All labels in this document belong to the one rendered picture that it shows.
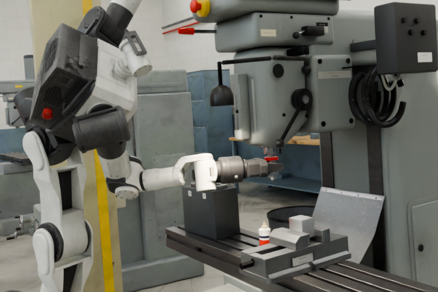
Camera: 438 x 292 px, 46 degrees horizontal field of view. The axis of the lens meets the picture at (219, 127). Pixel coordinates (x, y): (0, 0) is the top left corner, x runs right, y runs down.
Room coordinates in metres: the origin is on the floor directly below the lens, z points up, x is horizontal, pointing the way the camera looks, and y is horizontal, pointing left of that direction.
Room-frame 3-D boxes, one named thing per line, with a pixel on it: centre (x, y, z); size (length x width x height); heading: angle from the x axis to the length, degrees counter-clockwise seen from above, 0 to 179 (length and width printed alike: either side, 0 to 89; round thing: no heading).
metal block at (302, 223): (1.63, -0.24, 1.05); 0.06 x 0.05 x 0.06; 34
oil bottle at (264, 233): (1.76, -0.13, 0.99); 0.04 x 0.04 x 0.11
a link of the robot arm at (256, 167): (1.72, -0.08, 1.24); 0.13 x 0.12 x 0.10; 12
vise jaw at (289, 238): (1.60, -0.19, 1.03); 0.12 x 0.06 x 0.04; 34
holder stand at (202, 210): (2.08, 0.06, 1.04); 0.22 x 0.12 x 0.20; 37
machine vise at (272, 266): (1.61, -0.22, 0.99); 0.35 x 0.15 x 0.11; 124
